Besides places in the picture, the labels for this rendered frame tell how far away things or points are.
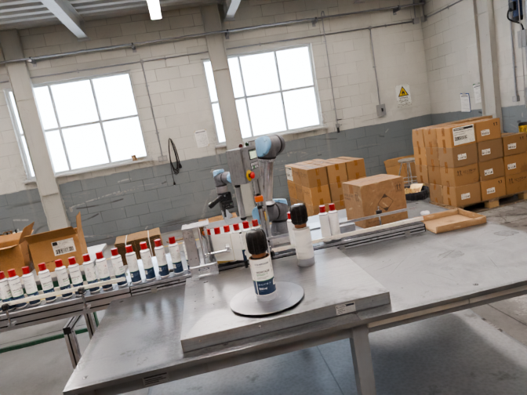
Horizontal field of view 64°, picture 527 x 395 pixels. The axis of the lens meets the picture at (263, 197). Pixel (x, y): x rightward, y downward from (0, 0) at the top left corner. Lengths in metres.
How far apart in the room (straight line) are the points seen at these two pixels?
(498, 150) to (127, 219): 5.81
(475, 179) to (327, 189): 1.85
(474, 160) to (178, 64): 4.88
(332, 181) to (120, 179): 3.76
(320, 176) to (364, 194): 3.09
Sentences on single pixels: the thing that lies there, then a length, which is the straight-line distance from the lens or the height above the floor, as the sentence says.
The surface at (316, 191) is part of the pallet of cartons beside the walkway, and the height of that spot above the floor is 0.58.
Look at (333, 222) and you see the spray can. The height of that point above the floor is 0.98.
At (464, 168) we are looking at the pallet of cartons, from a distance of 5.84.
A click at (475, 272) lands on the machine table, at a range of 1.99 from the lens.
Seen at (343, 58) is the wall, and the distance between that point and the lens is 8.30.
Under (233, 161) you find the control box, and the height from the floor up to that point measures 1.41.
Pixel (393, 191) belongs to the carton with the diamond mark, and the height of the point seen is 1.04.
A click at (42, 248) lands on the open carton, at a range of 3.55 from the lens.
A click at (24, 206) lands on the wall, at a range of 8.12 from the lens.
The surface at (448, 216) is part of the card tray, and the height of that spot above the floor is 0.83.
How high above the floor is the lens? 1.58
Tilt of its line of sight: 10 degrees down
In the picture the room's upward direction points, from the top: 10 degrees counter-clockwise
